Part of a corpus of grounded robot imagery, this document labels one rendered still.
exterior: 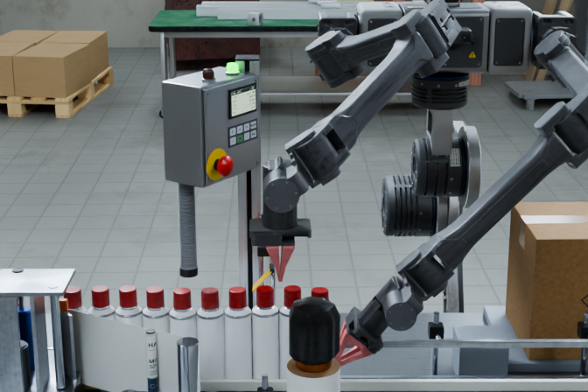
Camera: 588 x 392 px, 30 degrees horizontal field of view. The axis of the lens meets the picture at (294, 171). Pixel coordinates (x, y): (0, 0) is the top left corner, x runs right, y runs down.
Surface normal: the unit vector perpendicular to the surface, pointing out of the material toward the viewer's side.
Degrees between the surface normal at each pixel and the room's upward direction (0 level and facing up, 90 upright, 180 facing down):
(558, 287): 90
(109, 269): 0
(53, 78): 90
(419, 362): 0
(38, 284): 0
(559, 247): 90
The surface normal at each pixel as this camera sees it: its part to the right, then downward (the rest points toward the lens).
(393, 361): 0.00, -0.96
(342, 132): 0.64, -0.21
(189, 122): -0.58, 0.24
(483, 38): 0.02, 0.29
